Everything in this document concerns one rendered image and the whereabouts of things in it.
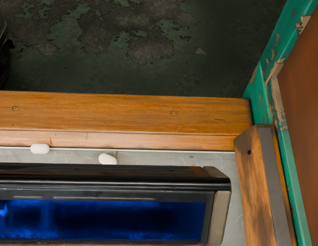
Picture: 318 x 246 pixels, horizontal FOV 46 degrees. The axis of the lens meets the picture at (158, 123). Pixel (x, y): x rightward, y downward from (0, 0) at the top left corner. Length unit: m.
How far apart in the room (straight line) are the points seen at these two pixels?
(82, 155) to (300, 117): 0.40
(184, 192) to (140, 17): 1.74
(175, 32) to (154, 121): 1.25
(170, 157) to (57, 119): 0.23
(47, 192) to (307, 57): 0.44
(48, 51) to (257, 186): 1.43
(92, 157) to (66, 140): 0.06
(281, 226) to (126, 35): 1.48
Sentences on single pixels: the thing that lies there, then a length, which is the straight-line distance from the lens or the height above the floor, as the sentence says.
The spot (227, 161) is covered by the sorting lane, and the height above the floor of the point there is 0.74.
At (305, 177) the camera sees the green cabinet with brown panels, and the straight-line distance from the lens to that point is 0.61.
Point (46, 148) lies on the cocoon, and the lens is 0.74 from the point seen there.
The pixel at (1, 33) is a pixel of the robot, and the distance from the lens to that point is 1.66.
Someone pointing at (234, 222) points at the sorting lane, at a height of 0.74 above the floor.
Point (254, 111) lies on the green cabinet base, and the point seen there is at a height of 0.77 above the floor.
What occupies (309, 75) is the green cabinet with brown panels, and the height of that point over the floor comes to 0.98.
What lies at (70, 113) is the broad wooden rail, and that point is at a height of 0.76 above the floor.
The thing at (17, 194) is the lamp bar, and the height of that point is 1.10.
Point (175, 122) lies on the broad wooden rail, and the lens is 0.75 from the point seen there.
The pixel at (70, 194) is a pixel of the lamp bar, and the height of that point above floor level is 1.11.
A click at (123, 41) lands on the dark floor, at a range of 1.90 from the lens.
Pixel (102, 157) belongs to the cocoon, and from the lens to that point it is 0.72.
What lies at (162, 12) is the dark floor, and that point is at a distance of 2.05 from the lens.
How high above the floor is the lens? 1.41
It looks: 60 degrees down
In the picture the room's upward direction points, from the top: 8 degrees clockwise
